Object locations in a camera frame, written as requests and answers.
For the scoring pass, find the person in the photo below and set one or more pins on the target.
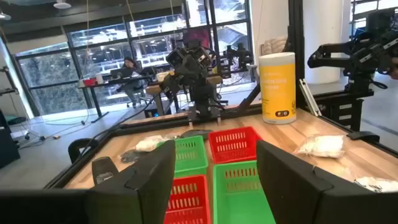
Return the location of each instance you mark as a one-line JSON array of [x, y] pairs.
[[130, 63]]

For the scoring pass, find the white cup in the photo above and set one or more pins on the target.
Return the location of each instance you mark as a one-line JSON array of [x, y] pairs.
[[99, 78]]

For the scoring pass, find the beige cushion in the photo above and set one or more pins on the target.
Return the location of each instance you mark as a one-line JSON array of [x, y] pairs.
[[275, 45]]

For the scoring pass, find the wooden stool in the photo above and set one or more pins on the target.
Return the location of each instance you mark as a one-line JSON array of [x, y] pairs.
[[154, 90]]

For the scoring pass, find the neighbouring black robot arm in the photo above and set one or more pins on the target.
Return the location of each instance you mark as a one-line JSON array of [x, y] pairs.
[[357, 53]]

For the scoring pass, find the green slotted plastic basket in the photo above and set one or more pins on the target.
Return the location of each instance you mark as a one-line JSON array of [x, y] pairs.
[[191, 155], [239, 199]]

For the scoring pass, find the clear handwritten vanity pack bag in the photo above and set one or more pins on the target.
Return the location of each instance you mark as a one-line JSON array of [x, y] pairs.
[[377, 184]]

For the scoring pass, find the red box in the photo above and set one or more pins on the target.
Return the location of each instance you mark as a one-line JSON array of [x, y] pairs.
[[90, 82]]

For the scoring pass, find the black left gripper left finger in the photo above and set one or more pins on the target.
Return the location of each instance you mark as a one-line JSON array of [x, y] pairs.
[[140, 193]]

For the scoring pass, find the red slotted plastic basket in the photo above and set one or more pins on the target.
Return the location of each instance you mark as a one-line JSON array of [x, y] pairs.
[[233, 146], [189, 199]]

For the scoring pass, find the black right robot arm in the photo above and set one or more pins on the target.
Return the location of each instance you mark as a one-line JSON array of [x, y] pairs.
[[202, 96]]

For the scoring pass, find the white round column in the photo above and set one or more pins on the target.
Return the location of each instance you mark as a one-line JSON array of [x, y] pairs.
[[326, 40]]

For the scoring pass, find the white cotton pads bag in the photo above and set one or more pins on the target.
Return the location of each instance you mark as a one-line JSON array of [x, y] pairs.
[[323, 146], [149, 143]]

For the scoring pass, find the dark laptop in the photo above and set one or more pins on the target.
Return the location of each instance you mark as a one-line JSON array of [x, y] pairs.
[[121, 73]]

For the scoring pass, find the black robot stand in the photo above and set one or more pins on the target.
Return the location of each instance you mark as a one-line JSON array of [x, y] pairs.
[[342, 109]]

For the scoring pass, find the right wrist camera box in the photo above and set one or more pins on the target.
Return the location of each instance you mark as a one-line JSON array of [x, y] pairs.
[[175, 58]]

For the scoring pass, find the black floor cabinet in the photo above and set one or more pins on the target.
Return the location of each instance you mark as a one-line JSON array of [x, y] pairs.
[[7, 146]]

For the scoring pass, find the silver aluminium extrusion bar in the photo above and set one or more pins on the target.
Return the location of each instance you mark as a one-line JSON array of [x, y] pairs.
[[311, 99]]

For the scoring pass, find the black table clamp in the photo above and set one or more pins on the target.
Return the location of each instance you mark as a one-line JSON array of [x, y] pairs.
[[72, 152], [363, 136]]

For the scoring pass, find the black office desk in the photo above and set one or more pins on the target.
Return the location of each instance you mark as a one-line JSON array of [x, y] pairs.
[[94, 105]]

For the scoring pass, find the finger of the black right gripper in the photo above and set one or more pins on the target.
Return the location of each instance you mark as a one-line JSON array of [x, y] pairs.
[[184, 81], [172, 83]]

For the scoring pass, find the white ceiling lamp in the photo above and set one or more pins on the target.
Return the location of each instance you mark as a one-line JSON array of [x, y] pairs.
[[62, 4]]

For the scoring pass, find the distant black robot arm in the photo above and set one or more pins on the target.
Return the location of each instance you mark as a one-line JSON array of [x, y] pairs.
[[237, 56]]

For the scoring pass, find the person's hand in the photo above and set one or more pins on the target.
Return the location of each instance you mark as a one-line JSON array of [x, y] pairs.
[[394, 70]]

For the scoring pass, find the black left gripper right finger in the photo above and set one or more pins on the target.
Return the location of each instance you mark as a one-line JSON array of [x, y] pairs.
[[289, 186]]

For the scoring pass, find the yellow wipes canister white lid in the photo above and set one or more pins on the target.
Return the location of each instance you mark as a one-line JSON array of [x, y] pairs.
[[276, 90]]

